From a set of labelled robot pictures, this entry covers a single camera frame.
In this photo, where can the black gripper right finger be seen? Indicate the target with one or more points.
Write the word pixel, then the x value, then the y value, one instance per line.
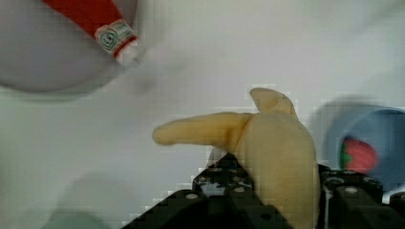
pixel 351 200

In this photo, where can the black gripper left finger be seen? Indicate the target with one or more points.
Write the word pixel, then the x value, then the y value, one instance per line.
pixel 222 197

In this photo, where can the yellow plush peeled banana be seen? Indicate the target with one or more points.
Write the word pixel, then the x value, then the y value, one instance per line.
pixel 273 146

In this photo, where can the blue mug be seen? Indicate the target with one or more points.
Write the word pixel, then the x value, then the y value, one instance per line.
pixel 382 128

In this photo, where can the red plush strawberry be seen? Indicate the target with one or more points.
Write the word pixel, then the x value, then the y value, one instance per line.
pixel 357 155

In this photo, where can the mint green colander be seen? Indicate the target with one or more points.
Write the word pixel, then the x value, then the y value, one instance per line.
pixel 74 220

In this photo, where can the red plush ketchup bottle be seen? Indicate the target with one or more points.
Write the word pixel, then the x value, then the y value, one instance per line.
pixel 102 20

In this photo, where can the grey round plate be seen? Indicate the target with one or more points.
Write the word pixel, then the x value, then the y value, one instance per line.
pixel 44 51

